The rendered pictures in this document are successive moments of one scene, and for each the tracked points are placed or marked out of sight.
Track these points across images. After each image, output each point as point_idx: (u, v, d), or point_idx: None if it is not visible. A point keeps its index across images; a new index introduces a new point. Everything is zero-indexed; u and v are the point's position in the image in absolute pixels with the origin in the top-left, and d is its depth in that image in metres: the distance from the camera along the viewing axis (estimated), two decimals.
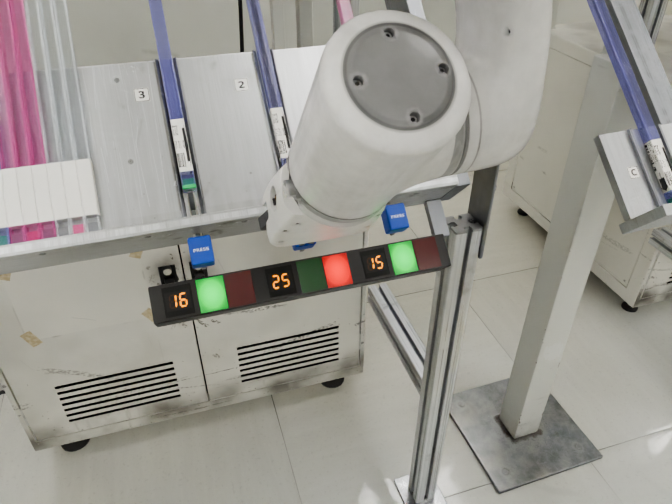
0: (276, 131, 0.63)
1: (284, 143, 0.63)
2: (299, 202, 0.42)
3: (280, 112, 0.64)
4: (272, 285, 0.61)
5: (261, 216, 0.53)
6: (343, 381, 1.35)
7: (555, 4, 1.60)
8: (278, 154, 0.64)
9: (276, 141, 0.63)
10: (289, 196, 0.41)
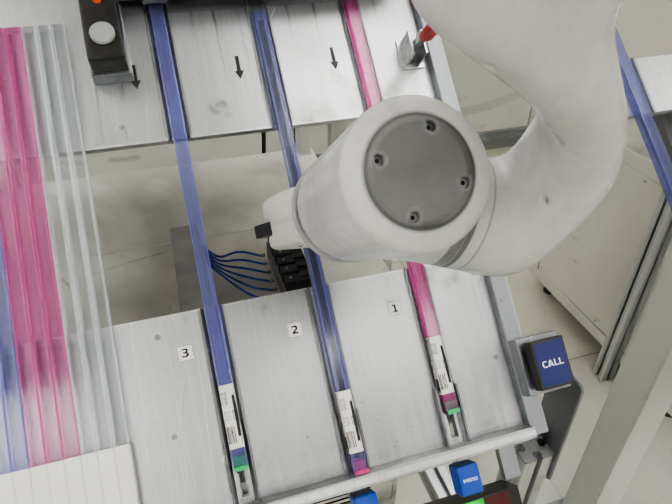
0: (344, 420, 0.55)
1: (353, 435, 0.55)
2: None
3: (348, 396, 0.56)
4: None
5: None
6: None
7: None
8: (346, 444, 0.56)
9: (344, 431, 0.55)
10: None
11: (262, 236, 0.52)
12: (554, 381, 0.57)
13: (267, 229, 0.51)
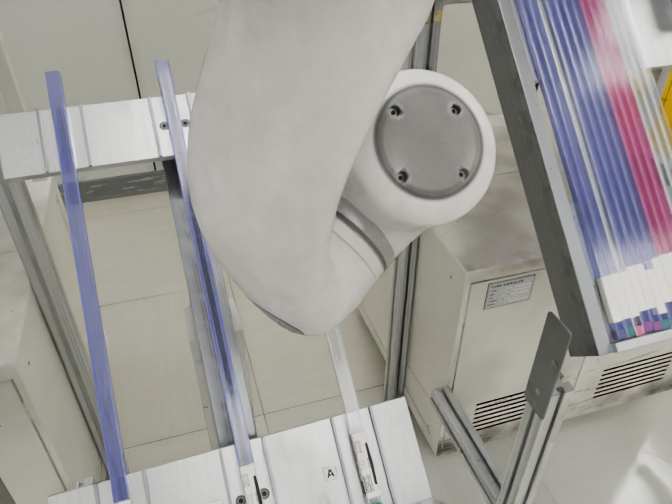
0: (247, 498, 0.51)
1: None
2: None
3: (252, 471, 0.52)
4: None
5: None
6: None
7: None
8: None
9: None
10: None
11: None
12: None
13: None
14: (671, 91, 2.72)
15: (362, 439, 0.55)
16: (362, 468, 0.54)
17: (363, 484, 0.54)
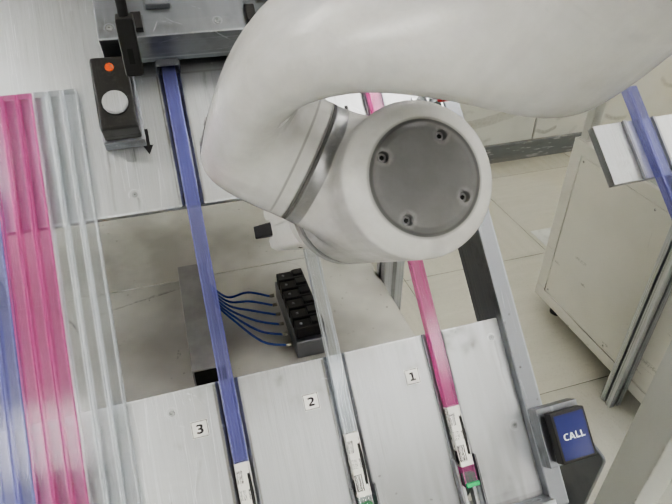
0: None
1: None
2: None
3: None
4: None
5: None
6: None
7: (598, 118, 1.52)
8: None
9: None
10: None
11: (262, 236, 0.52)
12: (576, 454, 0.56)
13: (267, 230, 0.51)
14: None
15: (355, 439, 0.56)
16: (354, 468, 0.55)
17: (354, 483, 0.55)
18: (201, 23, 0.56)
